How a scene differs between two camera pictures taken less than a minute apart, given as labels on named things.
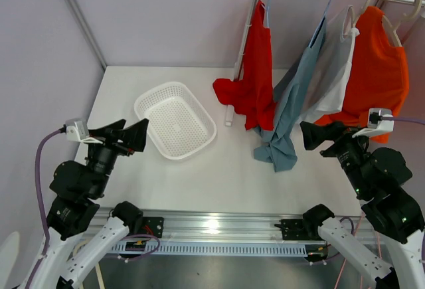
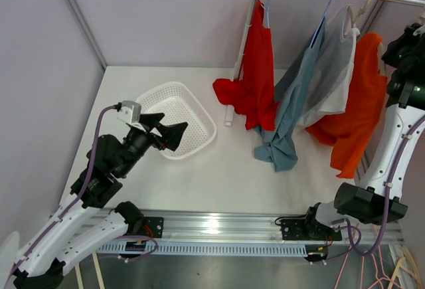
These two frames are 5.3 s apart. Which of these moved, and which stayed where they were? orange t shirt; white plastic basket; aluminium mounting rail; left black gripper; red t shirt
Moved: orange t shirt; left black gripper
Stayed: red t shirt; white plastic basket; aluminium mounting rail
